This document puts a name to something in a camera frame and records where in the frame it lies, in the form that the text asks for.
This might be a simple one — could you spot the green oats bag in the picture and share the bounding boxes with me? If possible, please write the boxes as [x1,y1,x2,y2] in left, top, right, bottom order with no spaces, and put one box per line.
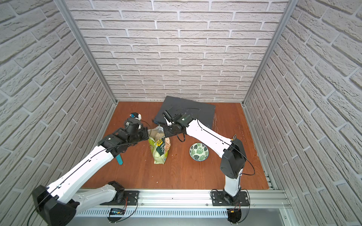
[148,125,171,164]

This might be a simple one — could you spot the green leaf pattern bowl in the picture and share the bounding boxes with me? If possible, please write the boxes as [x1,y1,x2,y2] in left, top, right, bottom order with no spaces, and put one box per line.
[189,143,209,162]

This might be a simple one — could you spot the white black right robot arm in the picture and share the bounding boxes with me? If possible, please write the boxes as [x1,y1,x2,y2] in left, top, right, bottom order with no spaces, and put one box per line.
[165,116,247,197]

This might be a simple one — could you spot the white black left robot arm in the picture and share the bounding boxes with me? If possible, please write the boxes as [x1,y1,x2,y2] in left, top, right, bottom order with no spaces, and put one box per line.
[32,127,149,226]

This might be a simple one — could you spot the small green circuit board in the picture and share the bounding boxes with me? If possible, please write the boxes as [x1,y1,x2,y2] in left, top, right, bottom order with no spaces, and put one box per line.
[109,208,125,216]

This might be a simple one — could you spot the round black connector box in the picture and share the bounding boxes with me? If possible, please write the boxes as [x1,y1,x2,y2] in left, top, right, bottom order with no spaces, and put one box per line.
[227,209,242,224]

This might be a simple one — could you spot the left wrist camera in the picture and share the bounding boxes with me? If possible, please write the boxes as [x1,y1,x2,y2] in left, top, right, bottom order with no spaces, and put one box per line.
[124,112,143,133]

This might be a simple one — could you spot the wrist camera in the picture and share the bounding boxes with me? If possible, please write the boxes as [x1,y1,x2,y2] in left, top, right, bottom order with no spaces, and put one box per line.
[124,112,143,133]
[162,110,194,127]

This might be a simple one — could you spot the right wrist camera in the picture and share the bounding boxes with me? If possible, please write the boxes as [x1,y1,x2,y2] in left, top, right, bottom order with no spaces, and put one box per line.
[162,110,194,127]

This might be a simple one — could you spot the teal handled tool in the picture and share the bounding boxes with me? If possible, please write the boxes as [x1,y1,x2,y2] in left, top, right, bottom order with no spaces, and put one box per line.
[116,155,123,165]

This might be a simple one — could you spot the grey blue network switch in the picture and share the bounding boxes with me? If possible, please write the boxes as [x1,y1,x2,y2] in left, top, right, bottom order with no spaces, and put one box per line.
[153,96,216,129]

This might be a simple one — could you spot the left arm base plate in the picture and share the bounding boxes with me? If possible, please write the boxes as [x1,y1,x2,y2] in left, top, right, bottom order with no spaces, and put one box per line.
[100,190,140,206]

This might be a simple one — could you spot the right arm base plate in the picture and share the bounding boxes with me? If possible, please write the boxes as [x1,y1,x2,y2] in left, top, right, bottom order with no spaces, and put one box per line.
[210,189,250,207]

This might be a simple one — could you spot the aluminium front rail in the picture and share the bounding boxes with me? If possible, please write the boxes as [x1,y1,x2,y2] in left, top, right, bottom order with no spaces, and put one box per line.
[76,189,292,210]

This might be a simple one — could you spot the aluminium corner post right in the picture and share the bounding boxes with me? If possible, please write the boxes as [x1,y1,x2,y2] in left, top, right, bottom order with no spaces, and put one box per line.
[242,0,298,107]

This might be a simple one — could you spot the aluminium corner post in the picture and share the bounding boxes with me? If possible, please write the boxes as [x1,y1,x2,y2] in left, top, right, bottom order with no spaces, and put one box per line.
[242,0,298,107]
[54,0,117,105]

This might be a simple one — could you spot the aluminium corner post left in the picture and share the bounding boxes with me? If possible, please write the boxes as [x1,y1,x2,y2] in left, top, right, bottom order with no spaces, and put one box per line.
[54,0,117,105]

